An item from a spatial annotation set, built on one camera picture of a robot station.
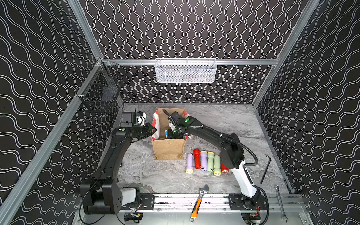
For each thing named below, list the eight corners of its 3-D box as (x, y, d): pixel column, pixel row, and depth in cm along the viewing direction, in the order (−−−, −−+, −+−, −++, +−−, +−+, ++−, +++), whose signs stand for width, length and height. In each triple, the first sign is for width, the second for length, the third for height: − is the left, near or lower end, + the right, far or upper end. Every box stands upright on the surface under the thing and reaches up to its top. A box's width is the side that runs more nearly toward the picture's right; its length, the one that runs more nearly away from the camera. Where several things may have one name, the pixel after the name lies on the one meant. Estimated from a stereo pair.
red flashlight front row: (194, 168, 87) (195, 167, 86) (193, 150, 95) (193, 148, 93) (201, 168, 87) (201, 167, 86) (199, 150, 95) (200, 148, 93)
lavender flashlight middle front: (200, 171, 87) (201, 169, 85) (200, 152, 95) (201, 150, 92) (207, 171, 87) (208, 169, 84) (206, 152, 94) (207, 150, 92)
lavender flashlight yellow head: (185, 173, 86) (186, 171, 84) (185, 155, 94) (185, 153, 91) (193, 173, 86) (194, 171, 84) (192, 155, 94) (193, 153, 91)
